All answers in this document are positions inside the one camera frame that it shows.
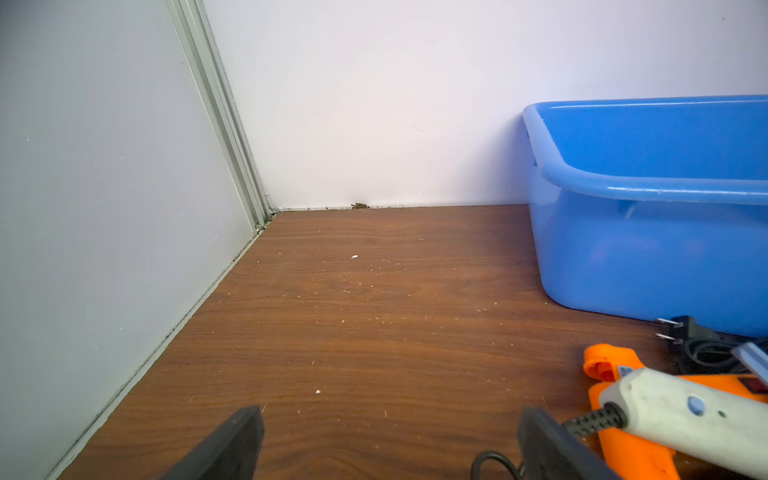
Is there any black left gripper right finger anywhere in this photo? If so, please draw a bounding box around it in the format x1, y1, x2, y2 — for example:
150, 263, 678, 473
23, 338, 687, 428
517, 407, 621, 480

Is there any black power plug cable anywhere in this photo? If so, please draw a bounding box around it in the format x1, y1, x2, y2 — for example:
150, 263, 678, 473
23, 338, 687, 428
655, 314, 768, 376

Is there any blue plastic storage box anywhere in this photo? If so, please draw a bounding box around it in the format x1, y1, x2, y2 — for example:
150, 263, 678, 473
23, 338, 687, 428
523, 95, 767, 337

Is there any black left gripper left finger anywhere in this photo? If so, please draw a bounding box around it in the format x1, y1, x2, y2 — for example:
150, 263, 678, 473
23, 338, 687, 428
162, 406, 265, 480

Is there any large white glue gun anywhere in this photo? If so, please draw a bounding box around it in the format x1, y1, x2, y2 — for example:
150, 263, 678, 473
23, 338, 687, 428
564, 368, 767, 479

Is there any orange glue gun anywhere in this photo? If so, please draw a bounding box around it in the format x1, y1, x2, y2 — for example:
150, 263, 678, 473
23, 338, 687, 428
583, 343, 767, 479

